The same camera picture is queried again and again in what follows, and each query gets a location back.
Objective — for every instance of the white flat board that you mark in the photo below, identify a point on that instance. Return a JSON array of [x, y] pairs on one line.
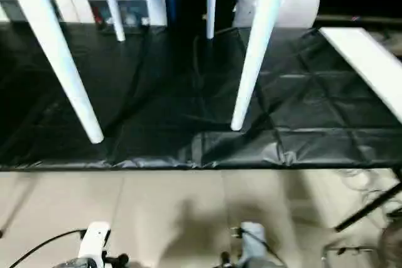
[[367, 57]]

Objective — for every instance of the small white jar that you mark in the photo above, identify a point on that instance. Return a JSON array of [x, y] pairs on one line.
[[145, 21]]

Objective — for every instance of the black work mat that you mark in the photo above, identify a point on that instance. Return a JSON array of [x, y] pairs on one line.
[[172, 98]]

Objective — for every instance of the white plastic table leg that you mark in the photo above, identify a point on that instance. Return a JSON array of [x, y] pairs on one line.
[[211, 1], [53, 51], [257, 48], [113, 4]]

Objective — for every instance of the red box in cabinet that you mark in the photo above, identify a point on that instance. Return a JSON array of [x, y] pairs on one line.
[[98, 17]]

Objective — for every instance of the dark round woven basket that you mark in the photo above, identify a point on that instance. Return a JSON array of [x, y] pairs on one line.
[[392, 247]]

